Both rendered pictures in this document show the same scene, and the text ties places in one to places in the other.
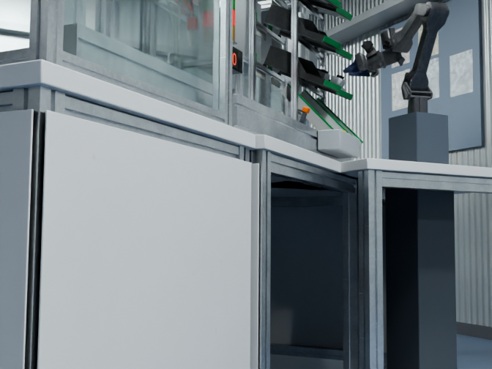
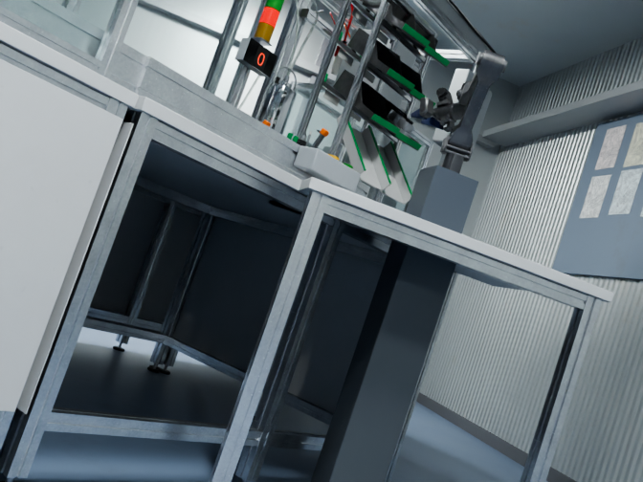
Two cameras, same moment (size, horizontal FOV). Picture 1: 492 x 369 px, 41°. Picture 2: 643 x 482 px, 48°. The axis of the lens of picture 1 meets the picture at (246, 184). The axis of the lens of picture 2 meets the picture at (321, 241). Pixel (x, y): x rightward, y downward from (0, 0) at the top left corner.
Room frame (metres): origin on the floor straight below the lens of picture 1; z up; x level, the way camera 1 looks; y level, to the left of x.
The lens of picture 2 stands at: (0.00, -0.84, 0.58)
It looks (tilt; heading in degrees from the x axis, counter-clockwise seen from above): 4 degrees up; 15
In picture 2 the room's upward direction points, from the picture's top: 19 degrees clockwise
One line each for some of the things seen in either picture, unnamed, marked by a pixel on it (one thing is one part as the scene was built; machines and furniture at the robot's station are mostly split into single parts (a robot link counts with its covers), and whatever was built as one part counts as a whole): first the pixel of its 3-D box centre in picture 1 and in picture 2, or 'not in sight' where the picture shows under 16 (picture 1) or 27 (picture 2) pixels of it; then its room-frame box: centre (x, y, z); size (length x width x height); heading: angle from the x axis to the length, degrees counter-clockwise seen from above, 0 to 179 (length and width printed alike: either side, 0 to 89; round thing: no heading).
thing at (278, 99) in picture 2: not in sight; (276, 107); (3.01, 0.34, 1.32); 0.14 x 0.14 x 0.38
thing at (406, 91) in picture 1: (416, 91); (456, 147); (2.18, -0.58, 1.15); 0.09 x 0.07 x 0.06; 103
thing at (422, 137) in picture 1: (418, 146); (438, 206); (2.18, -0.58, 0.96); 0.14 x 0.14 x 0.20; 27
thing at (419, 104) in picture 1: (417, 107); (452, 165); (2.18, -0.58, 1.09); 0.07 x 0.07 x 0.06; 27
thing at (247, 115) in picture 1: (297, 142); (267, 147); (1.81, -0.14, 0.91); 0.89 x 0.06 x 0.11; 155
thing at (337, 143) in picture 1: (339, 143); (327, 169); (1.95, -0.28, 0.93); 0.21 x 0.07 x 0.06; 155
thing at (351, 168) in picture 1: (408, 181); (420, 242); (2.22, -0.56, 0.84); 0.90 x 0.70 x 0.03; 117
